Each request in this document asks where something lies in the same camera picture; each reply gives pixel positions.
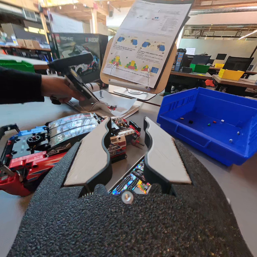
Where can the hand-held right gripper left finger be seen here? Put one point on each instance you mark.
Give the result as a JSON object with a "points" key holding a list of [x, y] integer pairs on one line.
{"points": [[90, 158]]}

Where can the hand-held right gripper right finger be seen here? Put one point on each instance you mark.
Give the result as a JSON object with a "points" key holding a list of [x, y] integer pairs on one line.
{"points": [[164, 160]]}

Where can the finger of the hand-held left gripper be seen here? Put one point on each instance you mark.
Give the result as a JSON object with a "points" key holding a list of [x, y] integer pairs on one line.
{"points": [[86, 105]]}

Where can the instruction booklet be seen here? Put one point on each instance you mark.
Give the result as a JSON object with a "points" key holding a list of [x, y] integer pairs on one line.
{"points": [[120, 102]]}

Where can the holographic sticker sheet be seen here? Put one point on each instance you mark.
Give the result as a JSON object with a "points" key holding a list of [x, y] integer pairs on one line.
{"points": [[128, 180]]}

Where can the red white blue toy car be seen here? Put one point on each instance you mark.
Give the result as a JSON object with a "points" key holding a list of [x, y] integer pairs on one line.
{"points": [[30, 166]]}

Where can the person's left forearm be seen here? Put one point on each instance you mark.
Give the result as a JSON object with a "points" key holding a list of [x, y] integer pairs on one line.
{"points": [[20, 86]]}

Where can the black toy car set box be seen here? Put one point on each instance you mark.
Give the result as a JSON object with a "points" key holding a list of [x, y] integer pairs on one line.
{"points": [[80, 40]]}

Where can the blue plastic bin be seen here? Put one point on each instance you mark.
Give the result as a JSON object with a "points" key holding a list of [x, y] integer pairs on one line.
{"points": [[200, 146]]}

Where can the green plastic bin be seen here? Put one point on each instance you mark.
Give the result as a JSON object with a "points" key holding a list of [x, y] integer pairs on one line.
{"points": [[16, 66]]}

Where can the printed instruction sheet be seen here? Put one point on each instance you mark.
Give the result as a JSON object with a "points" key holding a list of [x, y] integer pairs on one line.
{"points": [[150, 40]]}

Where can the wooden background table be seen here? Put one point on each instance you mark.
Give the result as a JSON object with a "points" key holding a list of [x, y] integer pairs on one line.
{"points": [[186, 74]]}

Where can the orange item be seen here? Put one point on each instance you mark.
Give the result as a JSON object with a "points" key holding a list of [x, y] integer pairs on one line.
{"points": [[209, 83]]}

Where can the small green storage bin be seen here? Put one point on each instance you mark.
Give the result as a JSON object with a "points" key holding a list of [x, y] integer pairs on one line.
{"points": [[199, 68]]}

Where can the colourful cardboard box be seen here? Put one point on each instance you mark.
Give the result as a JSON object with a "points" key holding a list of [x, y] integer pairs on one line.
{"points": [[179, 62]]}

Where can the black computer monitor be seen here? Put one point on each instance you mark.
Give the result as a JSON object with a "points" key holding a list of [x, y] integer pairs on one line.
{"points": [[220, 56], [239, 63], [200, 59]]}

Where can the small yellow storage bin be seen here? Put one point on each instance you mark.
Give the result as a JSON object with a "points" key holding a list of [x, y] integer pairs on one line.
{"points": [[219, 65]]}

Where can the lit white computer monitor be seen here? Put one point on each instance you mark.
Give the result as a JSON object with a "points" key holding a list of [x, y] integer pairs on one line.
{"points": [[190, 51]]}

